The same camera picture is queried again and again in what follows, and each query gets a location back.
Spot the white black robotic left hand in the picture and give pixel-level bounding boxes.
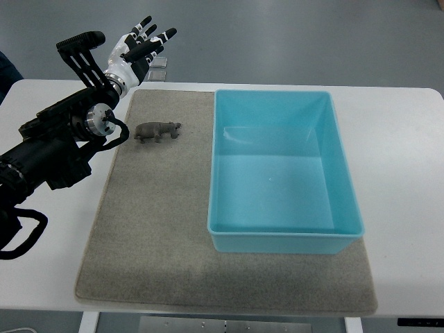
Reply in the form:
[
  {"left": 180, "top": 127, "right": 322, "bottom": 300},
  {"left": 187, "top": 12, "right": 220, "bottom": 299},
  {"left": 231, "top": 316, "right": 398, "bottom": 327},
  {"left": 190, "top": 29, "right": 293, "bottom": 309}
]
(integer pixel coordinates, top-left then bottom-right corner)
[{"left": 105, "top": 16, "right": 177, "bottom": 88}]

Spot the brown toy hippo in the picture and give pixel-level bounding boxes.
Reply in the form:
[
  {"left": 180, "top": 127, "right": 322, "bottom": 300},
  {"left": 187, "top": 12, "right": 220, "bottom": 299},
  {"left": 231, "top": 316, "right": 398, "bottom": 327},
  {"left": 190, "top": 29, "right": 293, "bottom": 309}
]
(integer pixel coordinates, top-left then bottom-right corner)
[{"left": 133, "top": 122, "right": 182, "bottom": 144}]

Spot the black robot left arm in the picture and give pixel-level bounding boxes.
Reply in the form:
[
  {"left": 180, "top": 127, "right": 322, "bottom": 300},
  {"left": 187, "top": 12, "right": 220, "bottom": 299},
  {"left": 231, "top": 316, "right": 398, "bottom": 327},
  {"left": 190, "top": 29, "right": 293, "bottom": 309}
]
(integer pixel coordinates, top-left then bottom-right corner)
[{"left": 1, "top": 76, "right": 129, "bottom": 260}]

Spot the blue plastic box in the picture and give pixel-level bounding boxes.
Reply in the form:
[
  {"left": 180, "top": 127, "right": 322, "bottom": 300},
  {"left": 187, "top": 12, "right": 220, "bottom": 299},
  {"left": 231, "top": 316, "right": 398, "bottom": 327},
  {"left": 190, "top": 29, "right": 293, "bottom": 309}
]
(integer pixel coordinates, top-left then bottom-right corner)
[{"left": 207, "top": 89, "right": 364, "bottom": 255}]

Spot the lower floor socket plate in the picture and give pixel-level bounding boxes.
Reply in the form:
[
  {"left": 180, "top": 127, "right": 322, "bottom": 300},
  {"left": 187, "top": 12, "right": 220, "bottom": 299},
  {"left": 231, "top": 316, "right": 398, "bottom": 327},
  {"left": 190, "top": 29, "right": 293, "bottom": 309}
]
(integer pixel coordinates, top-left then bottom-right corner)
[{"left": 147, "top": 70, "right": 167, "bottom": 82}]

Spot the floor socket plate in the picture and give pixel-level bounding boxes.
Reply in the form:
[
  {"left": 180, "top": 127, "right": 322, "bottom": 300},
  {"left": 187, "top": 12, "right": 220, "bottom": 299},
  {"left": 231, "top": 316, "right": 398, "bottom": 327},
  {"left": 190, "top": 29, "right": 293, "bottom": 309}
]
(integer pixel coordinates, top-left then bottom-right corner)
[
  {"left": 147, "top": 70, "right": 167, "bottom": 82},
  {"left": 151, "top": 56, "right": 168, "bottom": 68}
]

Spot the upper floor socket plate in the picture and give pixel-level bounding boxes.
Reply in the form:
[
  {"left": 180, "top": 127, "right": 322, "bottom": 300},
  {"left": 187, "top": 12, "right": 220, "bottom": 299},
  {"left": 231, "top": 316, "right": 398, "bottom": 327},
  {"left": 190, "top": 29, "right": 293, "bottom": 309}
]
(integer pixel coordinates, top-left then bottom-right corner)
[{"left": 151, "top": 56, "right": 168, "bottom": 68}]

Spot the dark blue object at left edge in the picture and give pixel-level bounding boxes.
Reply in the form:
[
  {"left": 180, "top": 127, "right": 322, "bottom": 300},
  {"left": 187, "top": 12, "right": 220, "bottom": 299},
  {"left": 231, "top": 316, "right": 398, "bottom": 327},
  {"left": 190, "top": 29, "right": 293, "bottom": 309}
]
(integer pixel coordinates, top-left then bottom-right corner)
[{"left": 0, "top": 52, "right": 24, "bottom": 103}]

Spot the grey felt mat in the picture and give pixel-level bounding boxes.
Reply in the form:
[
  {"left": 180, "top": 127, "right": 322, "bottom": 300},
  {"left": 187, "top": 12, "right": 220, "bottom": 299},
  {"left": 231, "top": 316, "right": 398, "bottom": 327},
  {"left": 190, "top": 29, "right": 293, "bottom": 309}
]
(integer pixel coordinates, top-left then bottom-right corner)
[{"left": 75, "top": 90, "right": 377, "bottom": 316}]

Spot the metal plate under table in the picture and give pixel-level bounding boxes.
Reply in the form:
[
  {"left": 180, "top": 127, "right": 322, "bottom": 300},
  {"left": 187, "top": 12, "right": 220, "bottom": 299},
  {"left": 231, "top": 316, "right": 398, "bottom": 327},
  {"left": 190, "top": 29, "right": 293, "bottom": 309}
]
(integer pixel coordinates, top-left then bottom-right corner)
[{"left": 138, "top": 316, "right": 313, "bottom": 333}]

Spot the black table control panel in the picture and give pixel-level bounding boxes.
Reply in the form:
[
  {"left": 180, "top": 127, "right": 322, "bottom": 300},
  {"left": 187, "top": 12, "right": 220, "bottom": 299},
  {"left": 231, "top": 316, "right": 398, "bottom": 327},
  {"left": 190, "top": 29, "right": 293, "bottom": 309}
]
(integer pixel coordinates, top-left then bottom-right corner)
[{"left": 397, "top": 318, "right": 444, "bottom": 327}]

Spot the black ribbed bracket on wrist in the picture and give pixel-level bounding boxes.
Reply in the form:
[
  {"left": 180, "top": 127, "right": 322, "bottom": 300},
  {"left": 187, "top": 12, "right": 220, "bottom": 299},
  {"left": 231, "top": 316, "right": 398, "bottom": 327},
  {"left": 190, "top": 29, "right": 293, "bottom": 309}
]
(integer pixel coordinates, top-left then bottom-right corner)
[{"left": 56, "top": 31, "right": 110, "bottom": 88}]

